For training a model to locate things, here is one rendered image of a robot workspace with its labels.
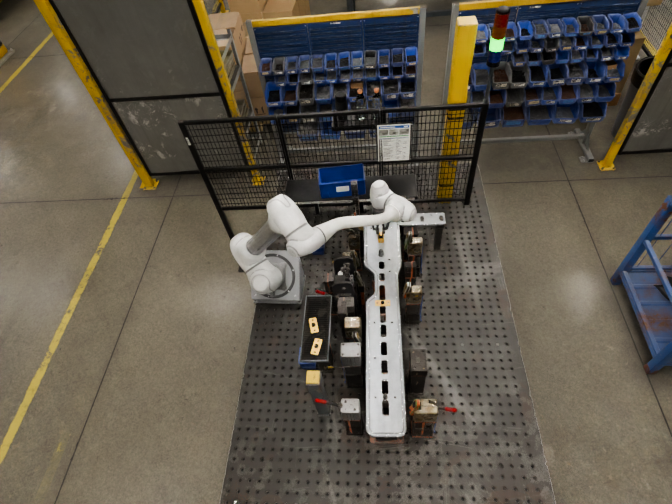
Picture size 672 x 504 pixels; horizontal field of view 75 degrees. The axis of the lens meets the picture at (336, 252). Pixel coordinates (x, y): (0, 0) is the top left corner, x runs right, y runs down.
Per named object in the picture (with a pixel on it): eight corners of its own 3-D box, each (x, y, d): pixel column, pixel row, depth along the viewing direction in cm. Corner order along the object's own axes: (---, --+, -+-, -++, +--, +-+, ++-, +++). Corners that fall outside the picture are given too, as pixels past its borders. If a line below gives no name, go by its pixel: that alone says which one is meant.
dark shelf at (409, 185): (417, 199, 290) (417, 196, 288) (284, 205, 299) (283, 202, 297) (415, 177, 304) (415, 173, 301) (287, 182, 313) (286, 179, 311)
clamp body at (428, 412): (437, 439, 226) (443, 417, 198) (408, 439, 228) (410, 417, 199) (435, 418, 233) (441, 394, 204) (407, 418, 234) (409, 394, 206)
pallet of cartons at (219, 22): (290, 128, 519) (271, 41, 437) (223, 135, 524) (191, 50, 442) (293, 74, 594) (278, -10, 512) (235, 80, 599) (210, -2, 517)
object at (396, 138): (410, 161, 293) (412, 122, 268) (376, 162, 295) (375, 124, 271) (410, 159, 294) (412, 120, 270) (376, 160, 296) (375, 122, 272)
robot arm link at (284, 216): (241, 276, 267) (221, 246, 267) (262, 263, 276) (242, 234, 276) (291, 235, 203) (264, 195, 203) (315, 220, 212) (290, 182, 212)
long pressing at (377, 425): (412, 437, 200) (412, 436, 199) (363, 437, 203) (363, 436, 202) (398, 215, 285) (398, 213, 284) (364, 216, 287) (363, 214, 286)
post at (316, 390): (330, 416, 238) (320, 386, 204) (317, 416, 239) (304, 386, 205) (331, 402, 243) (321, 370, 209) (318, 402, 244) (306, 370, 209)
